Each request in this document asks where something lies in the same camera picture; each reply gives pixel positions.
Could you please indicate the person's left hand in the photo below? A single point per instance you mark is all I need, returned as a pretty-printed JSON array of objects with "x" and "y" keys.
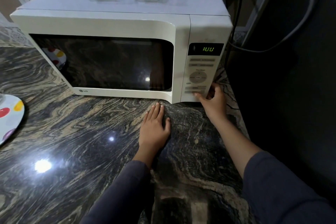
[{"x": 153, "y": 134}]

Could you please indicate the person's right hand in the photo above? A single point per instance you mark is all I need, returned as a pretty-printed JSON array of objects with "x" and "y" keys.
[{"x": 216, "y": 107}]

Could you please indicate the person's right forearm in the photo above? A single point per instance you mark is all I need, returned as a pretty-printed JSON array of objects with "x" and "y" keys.
[{"x": 262, "y": 168}]

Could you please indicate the white microwave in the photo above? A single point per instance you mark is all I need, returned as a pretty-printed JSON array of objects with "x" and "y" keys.
[{"x": 118, "y": 21}]

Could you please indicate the person's left forearm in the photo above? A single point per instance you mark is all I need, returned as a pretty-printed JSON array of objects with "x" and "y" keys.
[{"x": 126, "y": 189}]

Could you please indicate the polka dot plate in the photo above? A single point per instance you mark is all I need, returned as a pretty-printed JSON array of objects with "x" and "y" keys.
[{"x": 10, "y": 121}]

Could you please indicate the silver refrigerator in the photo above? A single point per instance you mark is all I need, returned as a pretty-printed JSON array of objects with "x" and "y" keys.
[{"x": 288, "y": 100}]

